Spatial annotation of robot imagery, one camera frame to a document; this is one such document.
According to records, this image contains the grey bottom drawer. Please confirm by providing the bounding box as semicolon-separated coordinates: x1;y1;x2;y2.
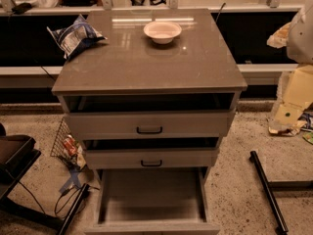
85;167;219;235

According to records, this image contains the grey drawer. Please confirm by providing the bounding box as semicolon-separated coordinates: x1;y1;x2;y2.
65;110;235;140
84;149;219;169
85;167;219;235

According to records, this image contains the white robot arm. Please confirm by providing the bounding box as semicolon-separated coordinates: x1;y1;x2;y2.
267;0;313;127

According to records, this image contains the grey three-drawer cabinet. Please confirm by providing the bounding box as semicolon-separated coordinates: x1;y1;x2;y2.
51;8;248;188

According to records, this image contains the grey top drawer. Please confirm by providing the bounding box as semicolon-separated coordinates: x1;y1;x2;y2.
65;110;235;140

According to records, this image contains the grey middle drawer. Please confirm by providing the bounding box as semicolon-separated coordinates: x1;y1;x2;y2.
84;149;219;169

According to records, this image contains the white bowl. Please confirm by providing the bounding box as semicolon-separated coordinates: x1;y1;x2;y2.
144;22;182;44

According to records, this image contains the red soda can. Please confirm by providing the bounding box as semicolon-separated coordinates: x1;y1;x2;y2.
63;136;77;157

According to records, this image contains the blue tape cross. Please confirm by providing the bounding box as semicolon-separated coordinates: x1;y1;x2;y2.
59;169;81;194

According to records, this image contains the blue white chip bag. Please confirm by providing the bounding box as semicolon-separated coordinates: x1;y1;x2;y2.
47;15;107;60

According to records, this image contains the black stand base right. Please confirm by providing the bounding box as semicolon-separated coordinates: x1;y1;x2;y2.
249;151;313;235

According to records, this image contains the black stand base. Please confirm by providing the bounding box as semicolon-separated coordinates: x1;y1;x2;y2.
249;151;313;235
0;184;90;235

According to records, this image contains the crumpled yellow snack wrapper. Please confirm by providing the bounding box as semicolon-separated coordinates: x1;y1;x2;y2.
268;119;306;136

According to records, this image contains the black chair at left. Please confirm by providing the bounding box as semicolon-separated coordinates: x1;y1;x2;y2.
0;123;41;199

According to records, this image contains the blue snack bag on floor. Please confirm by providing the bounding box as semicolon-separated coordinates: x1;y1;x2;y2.
298;113;313;131

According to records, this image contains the green item at right edge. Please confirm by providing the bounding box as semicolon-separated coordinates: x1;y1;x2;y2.
303;132;313;145

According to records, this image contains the black stand base left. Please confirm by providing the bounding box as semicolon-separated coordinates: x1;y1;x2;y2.
0;184;90;235

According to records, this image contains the wire mesh basket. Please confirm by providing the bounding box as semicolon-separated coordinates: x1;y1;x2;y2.
51;119;86;171

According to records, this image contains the black cable on floor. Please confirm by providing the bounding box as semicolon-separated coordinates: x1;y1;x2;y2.
16;179;101;219

